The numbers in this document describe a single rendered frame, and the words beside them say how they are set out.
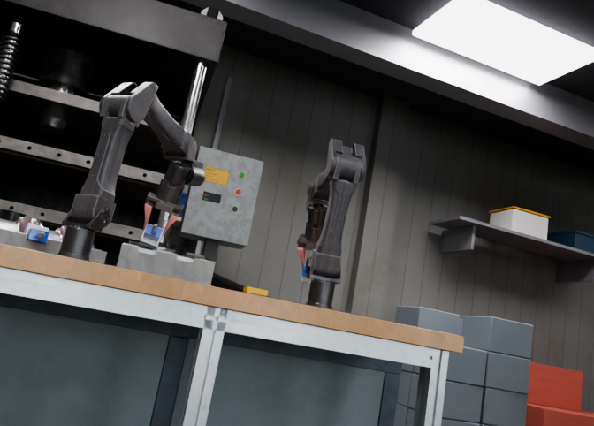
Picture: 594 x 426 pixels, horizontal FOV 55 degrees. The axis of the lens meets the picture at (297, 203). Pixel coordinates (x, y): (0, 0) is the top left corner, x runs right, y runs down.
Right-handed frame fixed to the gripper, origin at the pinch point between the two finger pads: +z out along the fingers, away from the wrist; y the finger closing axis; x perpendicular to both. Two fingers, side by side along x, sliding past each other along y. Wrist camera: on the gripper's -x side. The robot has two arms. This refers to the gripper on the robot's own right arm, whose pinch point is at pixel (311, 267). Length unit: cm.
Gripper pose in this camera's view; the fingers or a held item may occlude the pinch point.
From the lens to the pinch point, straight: 180.0
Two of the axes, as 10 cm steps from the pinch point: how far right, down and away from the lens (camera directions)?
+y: -9.8, -1.4, 1.5
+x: -1.8, 2.4, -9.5
